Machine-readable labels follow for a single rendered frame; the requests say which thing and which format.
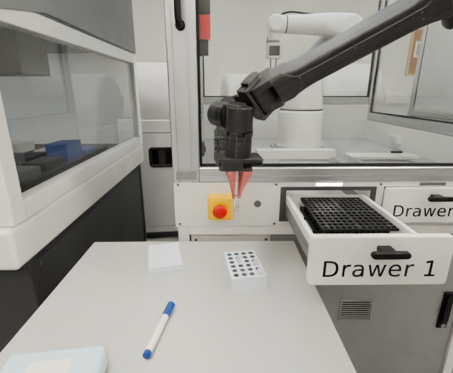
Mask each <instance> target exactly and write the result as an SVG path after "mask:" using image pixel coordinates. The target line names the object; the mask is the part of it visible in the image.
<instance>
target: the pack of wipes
mask: <svg viewBox="0 0 453 373"><path fill-rule="evenodd" d="M106 367H107V353H106V349H105V348H104V346H87V347H79V348H72V349H58V350H50V351H43V352H28V353H21V354H13V355H11V356H10V357H9V358H8V359H7V361H6V363H5V364H4V365H3V367H2V368H1V371H0V373H105V371H106Z"/></svg>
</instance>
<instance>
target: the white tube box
mask: <svg viewBox="0 0 453 373"><path fill-rule="evenodd" d="M238 256H240V257H242V261H241V263H237V257H238ZM254 259H258V256H257V255H256V253H255V250H244V251H235V252H224V269H225V272H226V276H227V280H228V282H229V287H230V290H231V293H237V292H251V291H258V290H266V284H267V275H266V273H265V271H264V268H263V267H262V265H261V262H260V261H259V259H258V266H254V264H253V261H254ZM259 267H261V268H262V269H263V273H262V275H259V274H258V268H259Z"/></svg>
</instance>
